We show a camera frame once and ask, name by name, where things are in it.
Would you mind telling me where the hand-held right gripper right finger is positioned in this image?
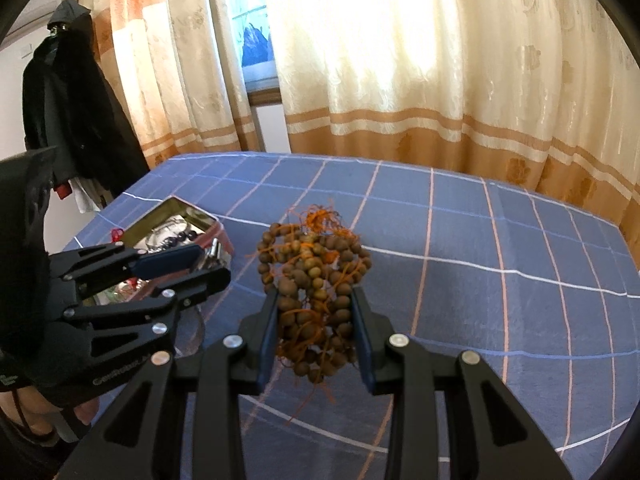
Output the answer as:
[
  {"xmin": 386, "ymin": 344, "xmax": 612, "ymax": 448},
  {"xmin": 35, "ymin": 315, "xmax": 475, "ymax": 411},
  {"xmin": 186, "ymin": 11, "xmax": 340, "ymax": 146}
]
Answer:
[{"xmin": 350, "ymin": 286, "xmax": 575, "ymax": 480}]

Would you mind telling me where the brown wooden bead necklace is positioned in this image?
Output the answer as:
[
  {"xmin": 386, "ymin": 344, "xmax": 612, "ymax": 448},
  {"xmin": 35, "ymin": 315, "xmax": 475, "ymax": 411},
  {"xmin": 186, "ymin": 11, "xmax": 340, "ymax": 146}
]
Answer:
[{"xmin": 245, "ymin": 203, "xmax": 373, "ymax": 403}]

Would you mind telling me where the metal tin box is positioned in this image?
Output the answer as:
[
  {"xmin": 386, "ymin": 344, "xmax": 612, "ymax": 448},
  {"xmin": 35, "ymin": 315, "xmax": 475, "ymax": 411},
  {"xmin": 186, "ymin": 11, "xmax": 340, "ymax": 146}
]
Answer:
[{"xmin": 82, "ymin": 197, "xmax": 236, "ymax": 311}]

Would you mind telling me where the black hanging coat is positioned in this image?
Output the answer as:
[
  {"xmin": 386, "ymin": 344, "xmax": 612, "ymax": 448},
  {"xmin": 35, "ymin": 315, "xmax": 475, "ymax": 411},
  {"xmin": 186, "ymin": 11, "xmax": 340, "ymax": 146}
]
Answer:
[{"xmin": 22, "ymin": 0, "xmax": 151, "ymax": 198}]

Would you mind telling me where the person's left hand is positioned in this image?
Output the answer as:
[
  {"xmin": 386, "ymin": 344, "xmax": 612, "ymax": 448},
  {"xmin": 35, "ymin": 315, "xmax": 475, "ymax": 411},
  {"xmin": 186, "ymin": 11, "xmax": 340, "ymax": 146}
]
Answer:
[{"xmin": 0, "ymin": 391, "xmax": 97, "ymax": 437}]

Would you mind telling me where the narrow cream orange curtain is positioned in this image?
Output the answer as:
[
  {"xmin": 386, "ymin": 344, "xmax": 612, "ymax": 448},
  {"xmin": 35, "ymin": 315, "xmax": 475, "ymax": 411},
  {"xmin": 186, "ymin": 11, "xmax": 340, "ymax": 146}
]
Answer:
[{"xmin": 77, "ymin": 0, "xmax": 263, "ymax": 171}]

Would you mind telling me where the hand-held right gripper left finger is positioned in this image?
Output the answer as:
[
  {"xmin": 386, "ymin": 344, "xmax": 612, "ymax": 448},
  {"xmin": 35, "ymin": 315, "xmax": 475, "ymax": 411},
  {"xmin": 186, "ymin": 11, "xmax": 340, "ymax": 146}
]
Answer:
[{"xmin": 59, "ymin": 290, "xmax": 280, "ymax": 480}]

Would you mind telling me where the wide cream orange curtain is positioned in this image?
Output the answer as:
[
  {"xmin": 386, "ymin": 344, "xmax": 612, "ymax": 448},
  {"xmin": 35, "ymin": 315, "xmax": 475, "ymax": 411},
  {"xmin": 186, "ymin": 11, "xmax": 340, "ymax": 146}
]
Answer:
[{"xmin": 262, "ymin": 0, "xmax": 640, "ymax": 233}]

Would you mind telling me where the dark blue bead bracelet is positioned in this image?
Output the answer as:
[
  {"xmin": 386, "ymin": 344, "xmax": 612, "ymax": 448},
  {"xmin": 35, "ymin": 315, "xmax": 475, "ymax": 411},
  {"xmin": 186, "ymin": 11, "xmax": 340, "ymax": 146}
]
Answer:
[{"xmin": 162, "ymin": 230, "xmax": 201, "ymax": 246}]

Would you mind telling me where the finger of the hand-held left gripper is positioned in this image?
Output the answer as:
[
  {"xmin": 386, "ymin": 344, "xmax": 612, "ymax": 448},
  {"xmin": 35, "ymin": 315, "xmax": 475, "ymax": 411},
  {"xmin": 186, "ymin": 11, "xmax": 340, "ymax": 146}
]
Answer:
[
  {"xmin": 47, "ymin": 242, "xmax": 202, "ymax": 294},
  {"xmin": 62, "ymin": 266, "xmax": 232, "ymax": 362}
]

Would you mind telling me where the window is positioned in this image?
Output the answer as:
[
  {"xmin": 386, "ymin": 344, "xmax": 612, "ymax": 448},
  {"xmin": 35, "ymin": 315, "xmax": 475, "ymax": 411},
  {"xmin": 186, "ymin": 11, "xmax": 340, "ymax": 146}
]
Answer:
[{"xmin": 220, "ymin": 0, "xmax": 281, "ymax": 106}]

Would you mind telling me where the blue checked tablecloth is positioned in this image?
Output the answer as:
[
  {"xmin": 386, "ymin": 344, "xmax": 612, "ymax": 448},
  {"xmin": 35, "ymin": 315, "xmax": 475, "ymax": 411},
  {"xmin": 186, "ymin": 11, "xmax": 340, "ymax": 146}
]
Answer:
[{"xmin": 70, "ymin": 152, "xmax": 640, "ymax": 480}]

